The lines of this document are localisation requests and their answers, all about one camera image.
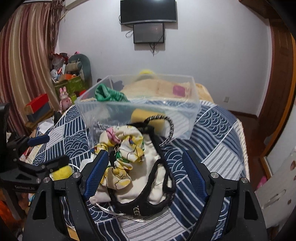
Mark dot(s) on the yellow floral fabric scrunchie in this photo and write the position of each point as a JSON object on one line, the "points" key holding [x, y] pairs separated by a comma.
{"points": [[125, 145]]}

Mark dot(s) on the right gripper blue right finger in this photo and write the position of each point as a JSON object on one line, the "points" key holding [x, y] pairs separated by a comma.
{"points": [[195, 177]]}

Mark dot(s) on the yellow plush toy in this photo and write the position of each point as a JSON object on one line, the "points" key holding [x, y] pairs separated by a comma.
{"points": [[62, 173]]}

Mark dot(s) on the green cardboard box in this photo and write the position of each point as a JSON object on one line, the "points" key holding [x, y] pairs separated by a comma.
{"points": [[73, 86]]}

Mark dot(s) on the brown wooden door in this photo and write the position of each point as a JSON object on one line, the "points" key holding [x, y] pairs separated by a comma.
{"points": [[280, 92]]}

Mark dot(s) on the clear plastic storage bin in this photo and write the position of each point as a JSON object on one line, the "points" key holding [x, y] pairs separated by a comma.
{"points": [[98, 116]]}

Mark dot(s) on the striped red beige curtain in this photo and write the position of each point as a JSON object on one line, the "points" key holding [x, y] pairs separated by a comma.
{"points": [[27, 40]]}

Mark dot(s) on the grey green plush toy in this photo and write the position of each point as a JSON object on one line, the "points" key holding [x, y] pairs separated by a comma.
{"points": [[79, 65]]}

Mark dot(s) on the black trimmed white pouch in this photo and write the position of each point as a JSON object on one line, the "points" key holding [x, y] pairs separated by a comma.
{"points": [[153, 185]]}

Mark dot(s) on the blue wave pattern tablecloth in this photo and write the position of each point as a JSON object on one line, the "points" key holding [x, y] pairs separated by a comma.
{"points": [[217, 141]]}

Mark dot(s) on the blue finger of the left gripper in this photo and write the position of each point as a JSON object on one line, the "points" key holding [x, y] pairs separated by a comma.
{"points": [[57, 163], [38, 140]]}

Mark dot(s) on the large black wall television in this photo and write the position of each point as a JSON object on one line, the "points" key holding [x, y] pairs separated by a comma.
{"points": [[132, 12]]}

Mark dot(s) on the green knitted cloth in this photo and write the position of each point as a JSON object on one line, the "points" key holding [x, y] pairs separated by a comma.
{"points": [[104, 93]]}

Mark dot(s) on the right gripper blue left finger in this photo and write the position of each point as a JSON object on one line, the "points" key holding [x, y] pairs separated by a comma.
{"points": [[92, 174]]}

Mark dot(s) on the red and grey box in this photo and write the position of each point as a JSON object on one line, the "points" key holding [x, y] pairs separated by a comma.
{"points": [[38, 107]]}

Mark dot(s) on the small black wall monitor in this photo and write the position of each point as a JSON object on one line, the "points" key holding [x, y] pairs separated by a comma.
{"points": [[148, 33]]}

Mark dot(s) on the pink rabbit plush toy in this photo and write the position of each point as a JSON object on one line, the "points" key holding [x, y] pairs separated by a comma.
{"points": [[65, 100]]}

